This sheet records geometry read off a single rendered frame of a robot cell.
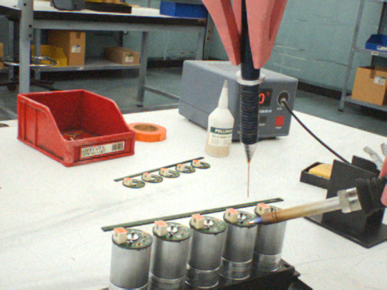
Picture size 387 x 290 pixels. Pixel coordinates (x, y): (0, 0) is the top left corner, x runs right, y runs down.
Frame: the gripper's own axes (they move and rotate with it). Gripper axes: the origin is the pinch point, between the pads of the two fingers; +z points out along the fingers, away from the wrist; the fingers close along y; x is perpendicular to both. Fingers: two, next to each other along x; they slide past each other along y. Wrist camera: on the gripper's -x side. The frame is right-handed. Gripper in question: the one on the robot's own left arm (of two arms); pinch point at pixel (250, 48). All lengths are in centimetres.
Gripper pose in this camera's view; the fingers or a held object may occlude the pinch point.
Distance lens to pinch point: 29.0
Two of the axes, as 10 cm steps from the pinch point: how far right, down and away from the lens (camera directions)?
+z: 0.6, 8.3, 5.5
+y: -8.9, -2.1, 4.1
